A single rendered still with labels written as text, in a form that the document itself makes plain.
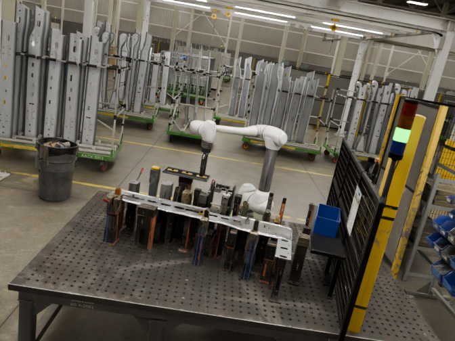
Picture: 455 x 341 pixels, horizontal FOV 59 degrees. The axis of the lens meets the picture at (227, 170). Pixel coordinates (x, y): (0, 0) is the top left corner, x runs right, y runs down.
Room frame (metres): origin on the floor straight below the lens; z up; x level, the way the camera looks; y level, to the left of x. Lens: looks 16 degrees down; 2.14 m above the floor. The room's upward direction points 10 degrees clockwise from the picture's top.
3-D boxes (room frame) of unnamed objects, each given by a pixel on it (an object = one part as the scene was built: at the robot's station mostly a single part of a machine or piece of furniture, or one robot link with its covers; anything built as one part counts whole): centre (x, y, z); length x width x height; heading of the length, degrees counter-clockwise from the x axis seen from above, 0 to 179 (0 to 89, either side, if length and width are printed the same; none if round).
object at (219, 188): (2.94, 0.01, 0.94); 0.18 x 0.13 x 0.49; 83
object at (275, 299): (2.29, -0.44, 0.84); 0.11 x 0.06 x 0.29; 173
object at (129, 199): (2.74, 0.15, 1.00); 1.38 x 0.22 x 0.02; 83
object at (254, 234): (2.49, -0.25, 0.87); 0.12 x 0.09 x 0.35; 173
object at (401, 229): (4.76, -2.02, 1.00); 1.34 x 0.14 x 2.00; 2
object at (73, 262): (2.81, -0.15, 0.68); 2.56 x 1.61 x 0.04; 92
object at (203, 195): (2.95, 0.14, 0.89); 0.13 x 0.11 x 0.38; 173
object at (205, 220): (2.57, 0.09, 0.87); 0.12 x 0.09 x 0.35; 173
